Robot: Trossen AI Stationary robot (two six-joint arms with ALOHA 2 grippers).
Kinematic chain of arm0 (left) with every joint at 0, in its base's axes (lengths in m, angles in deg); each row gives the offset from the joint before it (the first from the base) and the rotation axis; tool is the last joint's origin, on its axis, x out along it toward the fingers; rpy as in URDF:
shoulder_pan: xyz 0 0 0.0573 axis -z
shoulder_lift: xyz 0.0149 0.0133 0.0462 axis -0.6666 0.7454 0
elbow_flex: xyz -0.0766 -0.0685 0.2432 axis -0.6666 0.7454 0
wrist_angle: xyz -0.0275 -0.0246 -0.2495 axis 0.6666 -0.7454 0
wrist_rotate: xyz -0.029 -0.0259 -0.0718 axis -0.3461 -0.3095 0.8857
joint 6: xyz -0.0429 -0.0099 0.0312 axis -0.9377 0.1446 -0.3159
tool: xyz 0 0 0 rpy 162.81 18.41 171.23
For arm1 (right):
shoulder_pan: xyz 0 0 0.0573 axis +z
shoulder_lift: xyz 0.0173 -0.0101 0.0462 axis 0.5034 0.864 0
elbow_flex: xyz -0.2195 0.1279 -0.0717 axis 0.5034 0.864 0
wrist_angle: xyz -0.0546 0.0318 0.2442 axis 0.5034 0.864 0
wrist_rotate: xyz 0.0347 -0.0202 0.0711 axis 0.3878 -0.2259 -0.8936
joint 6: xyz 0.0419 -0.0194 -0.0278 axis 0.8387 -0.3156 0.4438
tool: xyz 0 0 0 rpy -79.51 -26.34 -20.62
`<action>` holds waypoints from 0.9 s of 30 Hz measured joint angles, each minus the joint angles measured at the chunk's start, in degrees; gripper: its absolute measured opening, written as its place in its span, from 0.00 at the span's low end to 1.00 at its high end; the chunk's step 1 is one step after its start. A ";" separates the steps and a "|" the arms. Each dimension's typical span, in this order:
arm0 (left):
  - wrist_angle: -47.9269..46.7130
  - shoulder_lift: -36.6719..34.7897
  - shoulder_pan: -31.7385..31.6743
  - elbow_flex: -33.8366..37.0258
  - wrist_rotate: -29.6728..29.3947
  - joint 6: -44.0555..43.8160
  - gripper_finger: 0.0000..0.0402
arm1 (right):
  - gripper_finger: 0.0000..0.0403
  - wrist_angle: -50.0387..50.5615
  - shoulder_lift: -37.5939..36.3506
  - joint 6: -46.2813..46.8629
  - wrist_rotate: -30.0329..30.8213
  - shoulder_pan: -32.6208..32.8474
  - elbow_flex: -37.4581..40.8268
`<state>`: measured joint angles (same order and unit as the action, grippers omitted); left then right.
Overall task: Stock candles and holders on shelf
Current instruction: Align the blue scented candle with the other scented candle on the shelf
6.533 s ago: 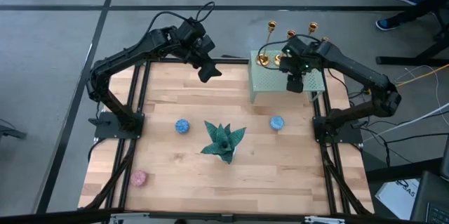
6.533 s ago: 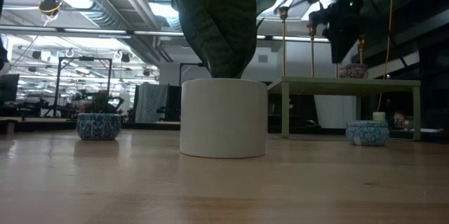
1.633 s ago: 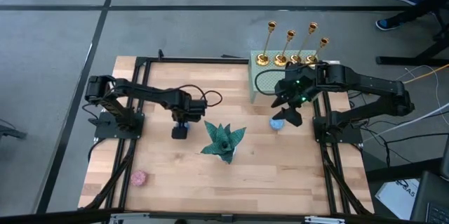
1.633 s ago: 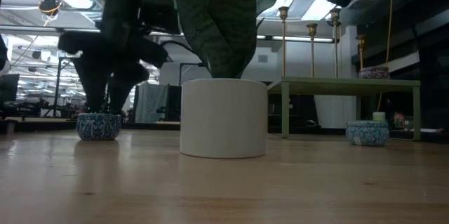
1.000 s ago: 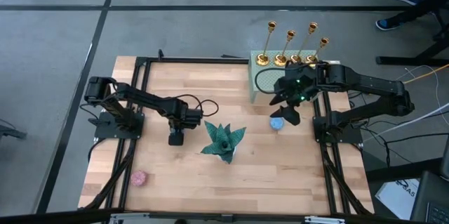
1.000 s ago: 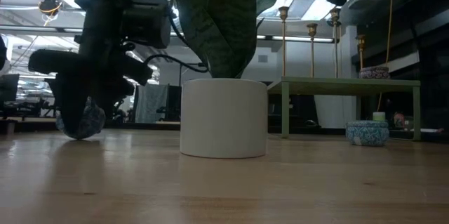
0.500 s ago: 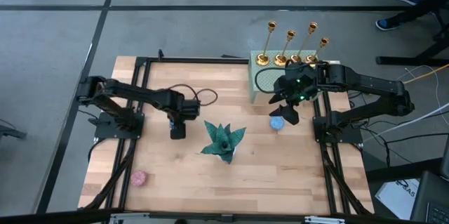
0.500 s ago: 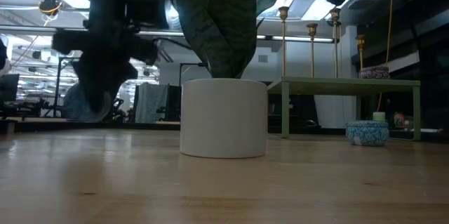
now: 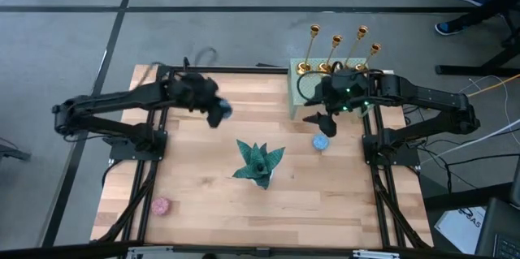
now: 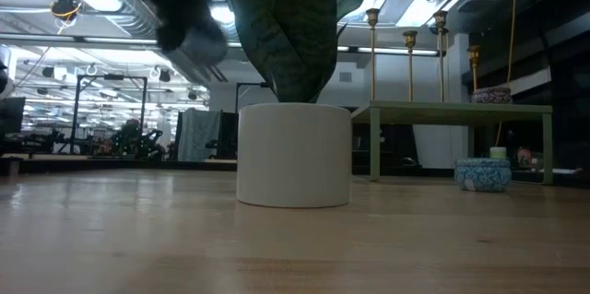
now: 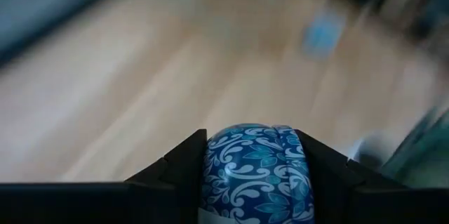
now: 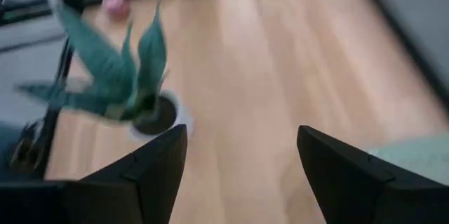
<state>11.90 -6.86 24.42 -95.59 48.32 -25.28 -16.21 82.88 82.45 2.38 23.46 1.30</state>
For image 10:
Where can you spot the tall gold candle holder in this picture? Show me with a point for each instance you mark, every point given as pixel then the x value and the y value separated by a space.
pixel 440 19
pixel 372 16

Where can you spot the medium gold candle holder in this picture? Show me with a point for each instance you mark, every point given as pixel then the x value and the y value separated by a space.
pixel 409 38

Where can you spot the short gold candle holder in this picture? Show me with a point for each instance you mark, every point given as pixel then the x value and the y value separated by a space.
pixel 474 52

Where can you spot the purple patterned candle tin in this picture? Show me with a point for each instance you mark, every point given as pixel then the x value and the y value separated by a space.
pixel 492 96

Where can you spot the light blue patterned candle tin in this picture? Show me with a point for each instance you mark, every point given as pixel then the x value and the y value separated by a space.
pixel 482 176

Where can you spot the green perforated metal shelf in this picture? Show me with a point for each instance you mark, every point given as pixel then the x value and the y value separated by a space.
pixel 451 113

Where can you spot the long ceiling light bar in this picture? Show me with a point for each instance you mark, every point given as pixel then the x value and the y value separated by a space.
pixel 92 41
pixel 396 50

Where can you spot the green artificial snake plant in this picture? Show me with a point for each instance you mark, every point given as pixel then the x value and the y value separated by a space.
pixel 299 31

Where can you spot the grey hanging cloth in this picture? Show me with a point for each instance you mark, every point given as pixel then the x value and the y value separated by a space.
pixel 198 132

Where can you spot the light green cup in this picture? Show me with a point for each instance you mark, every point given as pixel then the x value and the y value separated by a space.
pixel 498 153

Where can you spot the white round plant pot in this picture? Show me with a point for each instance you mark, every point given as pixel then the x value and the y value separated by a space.
pixel 295 156

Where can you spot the black monitor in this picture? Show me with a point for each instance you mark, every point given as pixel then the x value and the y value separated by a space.
pixel 11 114

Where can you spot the orange round object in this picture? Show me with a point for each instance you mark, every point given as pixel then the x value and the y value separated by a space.
pixel 524 158

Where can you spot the black background rig frame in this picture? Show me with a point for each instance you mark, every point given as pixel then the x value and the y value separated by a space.
pixel 113 77

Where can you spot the black ceiling camera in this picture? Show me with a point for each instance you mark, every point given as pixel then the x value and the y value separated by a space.
pixel 66 8

